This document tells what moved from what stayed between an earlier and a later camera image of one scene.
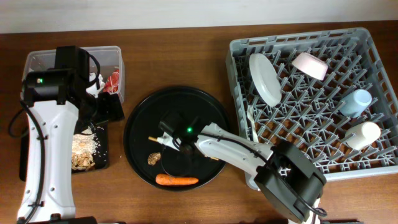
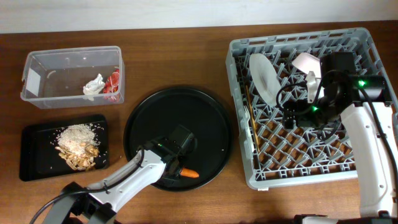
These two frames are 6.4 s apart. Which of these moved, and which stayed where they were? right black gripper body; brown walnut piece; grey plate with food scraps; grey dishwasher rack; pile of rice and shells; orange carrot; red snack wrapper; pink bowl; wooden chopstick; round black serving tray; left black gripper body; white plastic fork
Moved: white plastic fork; right black gripper body; orange carrot; wooden chopstick; brown walnut piece; left black gripper body
Stayed: red snack wrapper; round black serving tray; grey plate with food scraps; pink bowl; grey dishwasher rack; pile of rice and shells
